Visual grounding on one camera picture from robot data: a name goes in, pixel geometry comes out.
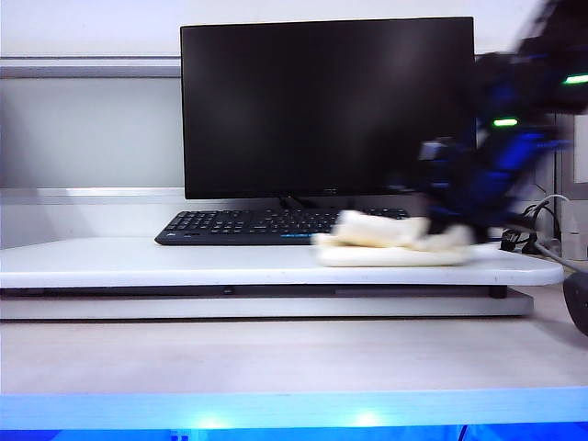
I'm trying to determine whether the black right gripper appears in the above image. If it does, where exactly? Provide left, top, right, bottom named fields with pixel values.
left=417, top=136, right=509, bottom=245

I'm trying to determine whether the cream cloth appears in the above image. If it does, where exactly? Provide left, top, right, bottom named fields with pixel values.
left=311, top=209, right=480, bottom=268

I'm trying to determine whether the blue lit robot base edge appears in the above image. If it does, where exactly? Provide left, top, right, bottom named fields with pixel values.
left=0, top=388, right=588, bottom=441

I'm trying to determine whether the dark round object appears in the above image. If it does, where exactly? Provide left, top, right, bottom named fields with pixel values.
left=563, top=270, right=588, bottom=333

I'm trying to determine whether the black computer monitor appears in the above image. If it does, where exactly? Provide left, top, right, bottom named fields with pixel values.
left=179, top=17, right=477, bottom=212

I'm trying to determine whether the black computer keyboard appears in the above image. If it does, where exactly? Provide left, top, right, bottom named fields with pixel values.
left=153, top=209, right=413, bottom=247

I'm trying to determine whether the white desk riser board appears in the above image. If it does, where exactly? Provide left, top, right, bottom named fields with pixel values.
left=0, top=236, right=565, bottom=322

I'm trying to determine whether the grey office partition panel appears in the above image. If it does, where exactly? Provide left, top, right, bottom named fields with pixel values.
left=0, top=54, right=187, bottom=240

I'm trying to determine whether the black cable bundle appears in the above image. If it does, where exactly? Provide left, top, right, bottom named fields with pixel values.
left=499, top=197, right=564, bottom=254

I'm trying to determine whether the grey cable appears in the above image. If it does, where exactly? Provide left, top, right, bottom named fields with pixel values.
left=532, top=238, right=588, bottom=277

